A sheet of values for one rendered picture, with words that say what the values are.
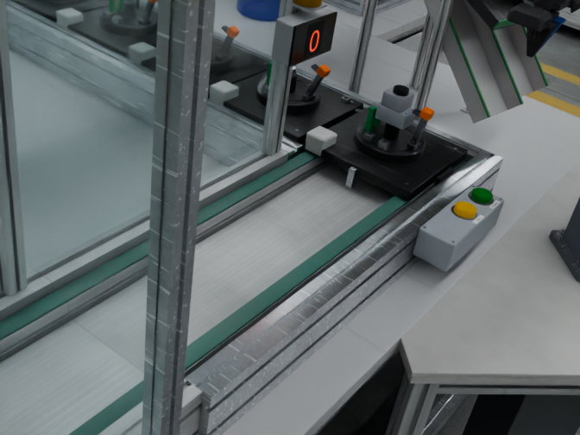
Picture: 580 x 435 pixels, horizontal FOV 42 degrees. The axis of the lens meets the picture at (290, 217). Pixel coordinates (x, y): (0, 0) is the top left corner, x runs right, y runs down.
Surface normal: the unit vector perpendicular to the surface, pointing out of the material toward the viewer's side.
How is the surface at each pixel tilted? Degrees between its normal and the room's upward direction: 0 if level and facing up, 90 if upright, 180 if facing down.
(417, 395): 90
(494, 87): 45
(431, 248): 90
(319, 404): 0
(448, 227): 0
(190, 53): 90
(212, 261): 0
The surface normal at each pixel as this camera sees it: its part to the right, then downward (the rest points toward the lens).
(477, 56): 0.57, -0.22
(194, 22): 0.79, 0.44
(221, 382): 0.14, -0.81
